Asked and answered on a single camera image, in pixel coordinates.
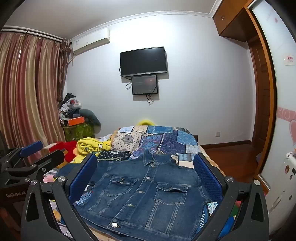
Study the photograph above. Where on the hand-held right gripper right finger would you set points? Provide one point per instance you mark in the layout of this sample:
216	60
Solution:
208	177

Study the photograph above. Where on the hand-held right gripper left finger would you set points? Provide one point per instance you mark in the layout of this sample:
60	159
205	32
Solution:
86	176

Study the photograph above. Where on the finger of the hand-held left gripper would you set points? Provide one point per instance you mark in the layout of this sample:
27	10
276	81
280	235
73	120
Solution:
31	148
52	158

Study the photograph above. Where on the blue denim jacket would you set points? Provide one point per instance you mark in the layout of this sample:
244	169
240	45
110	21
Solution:
138	185

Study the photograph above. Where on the pile of clothes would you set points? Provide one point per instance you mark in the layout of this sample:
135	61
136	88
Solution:
69	107

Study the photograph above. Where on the colourful printed bed sheet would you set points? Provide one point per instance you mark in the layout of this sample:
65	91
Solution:
49	173

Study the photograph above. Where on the red plush cloth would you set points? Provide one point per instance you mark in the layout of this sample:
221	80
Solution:
69	148

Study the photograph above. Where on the yellow printed cloth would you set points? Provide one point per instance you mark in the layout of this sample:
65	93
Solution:
90	146

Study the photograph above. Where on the green cloth-covered chair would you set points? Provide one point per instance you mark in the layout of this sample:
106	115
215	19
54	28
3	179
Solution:
78	133

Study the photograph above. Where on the wooden baseboard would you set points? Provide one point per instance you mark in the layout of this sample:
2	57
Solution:
226	143

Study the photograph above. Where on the orange box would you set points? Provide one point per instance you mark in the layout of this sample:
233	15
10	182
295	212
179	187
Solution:
76	121

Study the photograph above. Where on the striped red-gold curtain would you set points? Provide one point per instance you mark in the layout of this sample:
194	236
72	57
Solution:
27	92

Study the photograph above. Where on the dark grey-green pillow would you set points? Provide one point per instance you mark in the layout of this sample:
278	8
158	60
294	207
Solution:
92	118

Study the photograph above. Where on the blue patchwork blanket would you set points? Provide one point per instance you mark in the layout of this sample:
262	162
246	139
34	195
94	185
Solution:
161	141

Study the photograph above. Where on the yellow plush toy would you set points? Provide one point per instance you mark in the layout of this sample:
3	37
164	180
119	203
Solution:
145	122

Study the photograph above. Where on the wooden door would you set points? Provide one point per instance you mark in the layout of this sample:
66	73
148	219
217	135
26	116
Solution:
261	92

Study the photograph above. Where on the small black monitor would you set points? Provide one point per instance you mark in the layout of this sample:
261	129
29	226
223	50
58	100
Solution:
144	84

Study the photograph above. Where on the white sliding wardrobe door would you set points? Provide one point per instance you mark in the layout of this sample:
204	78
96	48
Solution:
284	92

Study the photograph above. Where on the white air conditioner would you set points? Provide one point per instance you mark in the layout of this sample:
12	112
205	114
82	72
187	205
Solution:
90	41

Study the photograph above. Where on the red-white sticker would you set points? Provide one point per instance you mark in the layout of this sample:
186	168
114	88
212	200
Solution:
288	59

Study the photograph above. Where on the wooden overhead cabinet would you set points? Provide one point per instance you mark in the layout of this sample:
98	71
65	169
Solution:
231	18

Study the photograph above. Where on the curtain rail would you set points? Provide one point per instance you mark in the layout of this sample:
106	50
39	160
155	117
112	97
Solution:
34	32

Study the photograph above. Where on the black wall television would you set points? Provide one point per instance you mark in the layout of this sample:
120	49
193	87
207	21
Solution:
143	61

